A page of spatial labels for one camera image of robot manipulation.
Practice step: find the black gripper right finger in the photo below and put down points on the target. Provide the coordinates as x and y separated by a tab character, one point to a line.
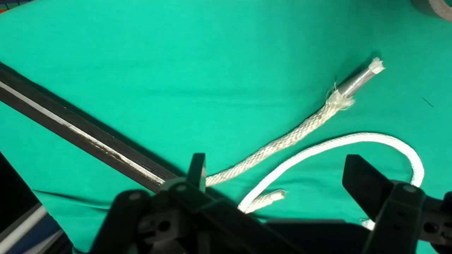
365	184

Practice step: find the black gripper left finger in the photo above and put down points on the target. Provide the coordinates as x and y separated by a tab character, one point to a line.
196	174

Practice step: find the gray tape roll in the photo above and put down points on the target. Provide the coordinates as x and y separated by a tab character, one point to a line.
439	9

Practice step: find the green table cloth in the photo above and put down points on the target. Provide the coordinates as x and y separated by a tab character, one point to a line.
225	78

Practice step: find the long black bar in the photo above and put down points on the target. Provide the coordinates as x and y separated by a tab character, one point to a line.
85	132

